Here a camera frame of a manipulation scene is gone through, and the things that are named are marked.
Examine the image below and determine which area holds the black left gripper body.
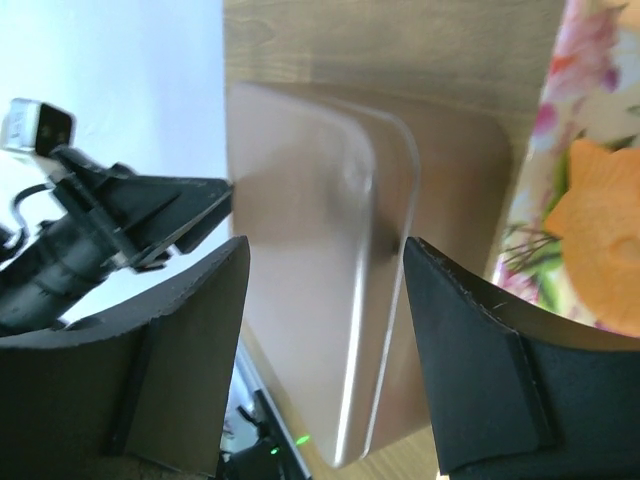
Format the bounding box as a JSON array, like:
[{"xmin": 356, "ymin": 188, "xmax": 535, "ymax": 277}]
[{"xmin": 49, "ymin": 147, "xmax": 134, "ymax": 270}]

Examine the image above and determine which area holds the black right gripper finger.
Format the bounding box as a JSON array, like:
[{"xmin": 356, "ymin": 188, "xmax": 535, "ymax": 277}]
[
  {"xmin": 1, "ymin": 236, "xmax": 250, "ymax": 479},
  {"xmin": 92, "ymin": 164, "xmax": 233, "ymax": 265},
  {"xmin": 403, "ymin": 237, "xmax": 639, "ymax": 479}
]

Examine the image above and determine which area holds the pink tin lid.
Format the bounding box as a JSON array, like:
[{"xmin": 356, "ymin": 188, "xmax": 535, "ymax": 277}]
[{"xmin": 227, "ymin": 82, "xmax": 419, "ymax": 467}]

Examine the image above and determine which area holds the gold cookie tin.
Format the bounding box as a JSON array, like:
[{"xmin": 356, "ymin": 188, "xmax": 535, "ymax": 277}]
[{"xmin": 361, "ymin": 92, "xmax": 512, "ymax": 449}]

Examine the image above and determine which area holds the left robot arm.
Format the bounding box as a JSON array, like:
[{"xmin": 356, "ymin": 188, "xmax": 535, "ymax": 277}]
[{"xmin": 1, "ymin": 146, "xmax": 250, "ymax": 479}]

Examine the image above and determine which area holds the orange leaf cookie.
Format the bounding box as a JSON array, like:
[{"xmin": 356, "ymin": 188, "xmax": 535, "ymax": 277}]
[{"xmin": 544, "ymin": 138, "xmax": 639, "ymax": 337}]

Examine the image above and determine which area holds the floral serving tray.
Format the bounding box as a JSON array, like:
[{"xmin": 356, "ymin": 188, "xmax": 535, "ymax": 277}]
[{"xmin": 492, "ymin": 1, "xmax": 639, "ymax": 337}]

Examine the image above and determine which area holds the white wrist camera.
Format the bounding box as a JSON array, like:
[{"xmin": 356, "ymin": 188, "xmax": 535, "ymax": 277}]
[{"xmin": 1, "ymin": 98, "xmax": 76, "ymax": 177}]

